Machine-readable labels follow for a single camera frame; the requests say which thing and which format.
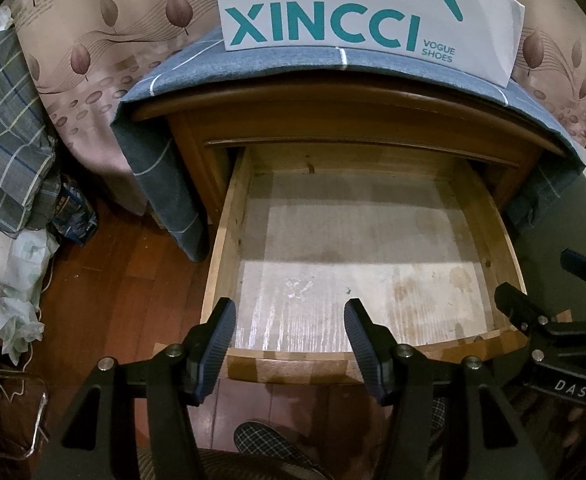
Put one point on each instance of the wooden drawer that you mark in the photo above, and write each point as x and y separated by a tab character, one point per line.
293	360

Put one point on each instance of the blue checked cloth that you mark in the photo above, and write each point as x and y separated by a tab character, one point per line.
183	90

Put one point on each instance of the dark green cloth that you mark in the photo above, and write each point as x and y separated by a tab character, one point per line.
548	240

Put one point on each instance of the white floral cloth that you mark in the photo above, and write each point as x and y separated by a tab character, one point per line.
3	285

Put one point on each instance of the wooden nightstand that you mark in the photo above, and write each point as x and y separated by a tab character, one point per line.
348	115

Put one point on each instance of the grey plaid blanket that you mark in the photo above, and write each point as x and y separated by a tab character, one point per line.
8	135

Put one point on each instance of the clear drawer liner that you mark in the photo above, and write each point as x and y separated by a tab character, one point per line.
363	250

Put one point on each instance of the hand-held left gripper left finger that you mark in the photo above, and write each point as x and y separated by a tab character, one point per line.
218	355

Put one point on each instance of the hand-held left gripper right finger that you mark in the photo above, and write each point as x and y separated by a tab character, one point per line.
362	355

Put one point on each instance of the checked slipper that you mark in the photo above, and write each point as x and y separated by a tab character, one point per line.
268	445
440	420

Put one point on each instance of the leaf print curtain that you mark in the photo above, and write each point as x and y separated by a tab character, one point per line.
123	35

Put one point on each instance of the blue packet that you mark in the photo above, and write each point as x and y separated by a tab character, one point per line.
73	212

